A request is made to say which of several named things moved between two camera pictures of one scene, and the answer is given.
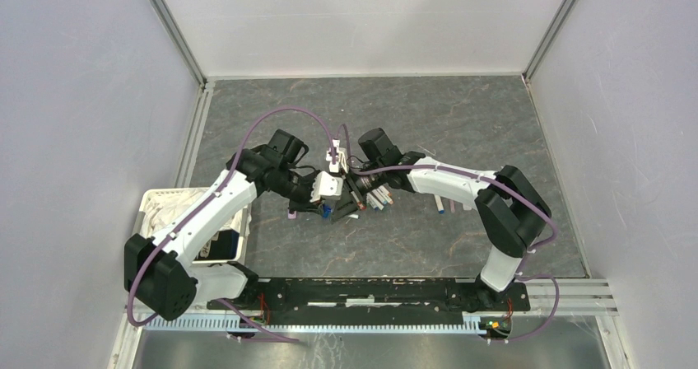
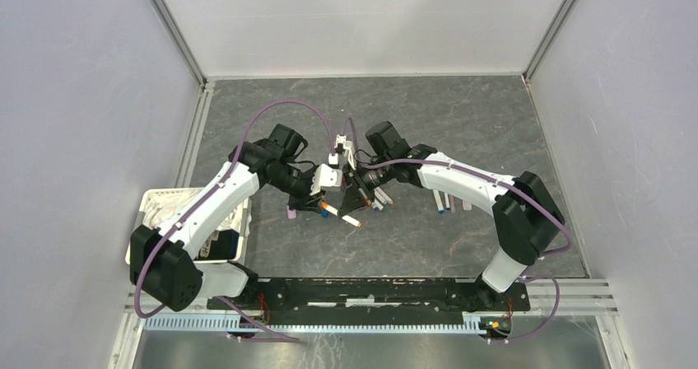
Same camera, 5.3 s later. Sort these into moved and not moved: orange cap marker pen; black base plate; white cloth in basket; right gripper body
Moved: orange cap marker pen
Not moved: white cloth in basket; right gripper body; black base plate
